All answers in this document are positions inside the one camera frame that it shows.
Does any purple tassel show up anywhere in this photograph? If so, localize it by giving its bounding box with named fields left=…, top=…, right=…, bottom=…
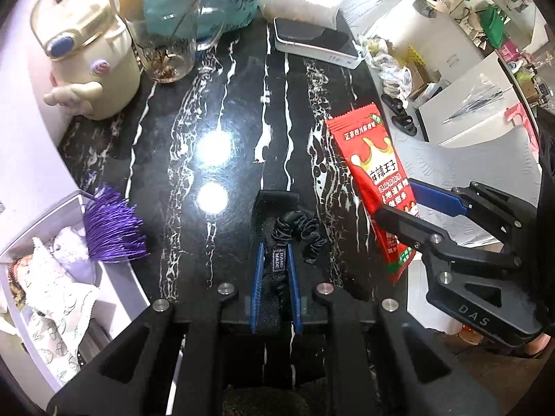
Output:
left=82, top=184, right=150, bottom=264

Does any glass cup with stirrer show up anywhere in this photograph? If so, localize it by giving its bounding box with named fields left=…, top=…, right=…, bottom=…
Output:
left=125, top=6, right=226, bottom=84

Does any white covered chair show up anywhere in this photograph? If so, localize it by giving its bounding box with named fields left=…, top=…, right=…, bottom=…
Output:
left=338, top=0, right=417, bottom=44

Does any cream water bottle with handle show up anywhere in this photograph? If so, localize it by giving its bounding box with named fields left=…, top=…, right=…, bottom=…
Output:
left=29, top=0, right=144, bottom=121

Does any white gift box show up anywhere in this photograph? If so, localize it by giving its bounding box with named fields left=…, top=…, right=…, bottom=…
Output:
left=0, top=190, right=150, bottom=395

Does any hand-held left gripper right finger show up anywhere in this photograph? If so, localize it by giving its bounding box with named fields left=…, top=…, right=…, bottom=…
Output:
left=286, top=245, right=506, bottom=416

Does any pile of plastic bags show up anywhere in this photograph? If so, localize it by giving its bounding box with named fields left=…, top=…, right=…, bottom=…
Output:
left=362, top=37, right=415, bottom=98

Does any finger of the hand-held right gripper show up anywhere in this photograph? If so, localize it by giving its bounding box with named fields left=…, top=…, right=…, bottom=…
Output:
left=374, top=205, right=522, bottom=270
left=410, top=177, right=539, bottom=249

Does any red snack packet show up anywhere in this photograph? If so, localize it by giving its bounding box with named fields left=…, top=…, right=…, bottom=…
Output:
left=325, top=102, right=419, bottom=287

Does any white electronic device black top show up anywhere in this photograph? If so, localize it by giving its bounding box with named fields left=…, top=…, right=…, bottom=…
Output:
left=273, top=16, right=362, bottom=69

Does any pink plastic stool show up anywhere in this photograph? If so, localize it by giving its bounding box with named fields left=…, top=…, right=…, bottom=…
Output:
left=505, top=104, right=538, bottom=128

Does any white translucent plastic bag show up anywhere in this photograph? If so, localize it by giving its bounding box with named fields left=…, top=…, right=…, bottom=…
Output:
left=260, top=0, right=343, bottom=31

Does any black fabric scrunchie band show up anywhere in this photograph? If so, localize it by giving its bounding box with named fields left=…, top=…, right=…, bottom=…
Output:
left=251, top=190, right=328, bottom=334

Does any white low table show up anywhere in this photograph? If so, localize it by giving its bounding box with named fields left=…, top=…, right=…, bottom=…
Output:
left=416, top=52, right=538, bottom=148

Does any black slipper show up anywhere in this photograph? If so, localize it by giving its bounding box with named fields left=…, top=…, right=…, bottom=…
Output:
left=382, top=93, right=406, bottom=115
left=392, top=110, right=418, bottom=137

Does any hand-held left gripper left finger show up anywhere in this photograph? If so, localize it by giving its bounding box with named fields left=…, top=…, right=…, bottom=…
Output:
left=45, top=243, right=267, bottom=416

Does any brown patterned packet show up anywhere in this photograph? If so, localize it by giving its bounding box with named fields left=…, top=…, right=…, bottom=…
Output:
left=6, top=255, right=37, bottom=313

